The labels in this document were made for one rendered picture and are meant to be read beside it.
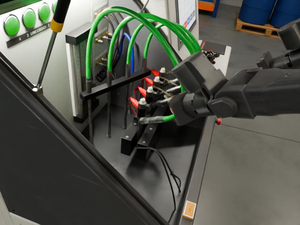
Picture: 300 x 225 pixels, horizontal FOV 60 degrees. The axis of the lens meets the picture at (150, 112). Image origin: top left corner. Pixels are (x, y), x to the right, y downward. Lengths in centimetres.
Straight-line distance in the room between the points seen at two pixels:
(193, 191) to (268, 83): 52
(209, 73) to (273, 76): 12
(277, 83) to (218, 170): 189
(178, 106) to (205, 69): 14
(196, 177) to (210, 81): 47
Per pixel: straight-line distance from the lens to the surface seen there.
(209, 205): 203
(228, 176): 226
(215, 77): 49
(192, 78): 49
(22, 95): 56
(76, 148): 57
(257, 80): 43
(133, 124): 98
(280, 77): 42
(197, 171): 91
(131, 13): 67
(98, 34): 109
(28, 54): 78
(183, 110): 58
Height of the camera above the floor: 162
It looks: 38 degrees down
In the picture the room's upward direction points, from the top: 7 degrees clockwise
